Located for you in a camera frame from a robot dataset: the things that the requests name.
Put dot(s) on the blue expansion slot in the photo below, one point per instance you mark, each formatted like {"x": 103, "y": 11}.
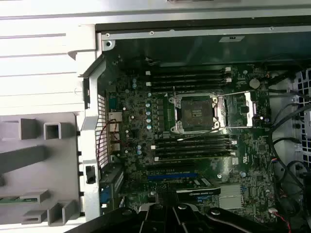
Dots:
{"x": 170, "y": 176}

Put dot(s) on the silver chipset heat sink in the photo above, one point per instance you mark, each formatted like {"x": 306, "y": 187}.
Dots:
{"x": 230, "y": 201}

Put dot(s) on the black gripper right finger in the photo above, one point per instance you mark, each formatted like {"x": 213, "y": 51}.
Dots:
{"x": 189, "y": 218}

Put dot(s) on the green RAM stick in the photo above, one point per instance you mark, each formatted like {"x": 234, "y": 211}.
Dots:
{"x": 14, "y": 201}

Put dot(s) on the grey parts rack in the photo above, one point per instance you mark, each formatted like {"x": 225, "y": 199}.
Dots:
{"x": 58, "y": 165}

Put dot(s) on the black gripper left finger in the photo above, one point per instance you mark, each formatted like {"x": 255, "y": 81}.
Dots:
{"x": 160, "y": 218}

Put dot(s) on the silver coin battery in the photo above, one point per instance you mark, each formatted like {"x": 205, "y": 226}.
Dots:
{"x": 254, "y": 83}

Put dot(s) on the CPU socket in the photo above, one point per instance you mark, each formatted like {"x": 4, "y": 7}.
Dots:
{"x": 194, "y": 111}

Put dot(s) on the black graphics card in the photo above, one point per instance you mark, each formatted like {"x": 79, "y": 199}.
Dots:
{"x": 201, "y": 194}

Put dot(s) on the black open PC case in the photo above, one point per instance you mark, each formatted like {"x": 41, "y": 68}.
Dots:
{"x": 194, "y": 51}

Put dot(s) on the black expansion slot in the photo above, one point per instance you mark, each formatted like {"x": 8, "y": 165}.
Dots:
{"x": 170, "y": 167}

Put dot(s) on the silver rear port block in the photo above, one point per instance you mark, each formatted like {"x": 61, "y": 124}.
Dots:
{"x": 114, "y": 116}

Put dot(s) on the metal drive cage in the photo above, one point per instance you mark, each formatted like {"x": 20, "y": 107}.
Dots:
{"x": 303, "y": 85}

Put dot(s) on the green motherboard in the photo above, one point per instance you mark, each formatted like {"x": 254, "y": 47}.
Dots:
{"x": 255, "y": 150}

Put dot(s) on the black RAM slot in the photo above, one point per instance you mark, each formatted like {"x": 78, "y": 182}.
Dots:
{"x": 187, "y": 81}
{"x": 187, "y": 71}
{"x": 194, "y": 87}
{"x": 194, "y": 157}
{"x": 206, "y": 140}
{"x": 194, "y": 150}
{"x": 194, "y": 145}
{"x": 187, "y": 76}

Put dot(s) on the thin metal locking lever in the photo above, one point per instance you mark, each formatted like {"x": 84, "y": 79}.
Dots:
{"x": 184, "y": 138}
{"x": 176, "y": 97}

